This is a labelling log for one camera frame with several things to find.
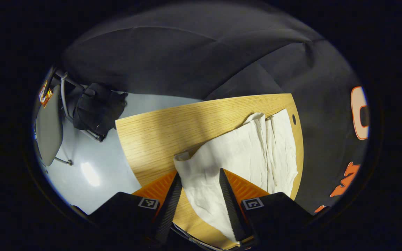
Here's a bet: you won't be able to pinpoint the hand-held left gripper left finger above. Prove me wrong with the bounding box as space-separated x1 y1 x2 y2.
89 170 183 245

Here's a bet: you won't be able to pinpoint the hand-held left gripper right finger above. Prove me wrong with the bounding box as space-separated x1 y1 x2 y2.
219 168 314 246

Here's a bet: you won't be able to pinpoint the white jeans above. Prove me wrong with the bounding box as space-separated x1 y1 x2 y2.
173 109 298 243

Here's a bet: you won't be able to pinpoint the grey chair with metal legs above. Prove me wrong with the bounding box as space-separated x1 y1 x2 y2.
33 66 105 167

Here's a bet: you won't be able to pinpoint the black bag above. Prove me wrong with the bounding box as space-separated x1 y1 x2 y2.
73 83 128 137

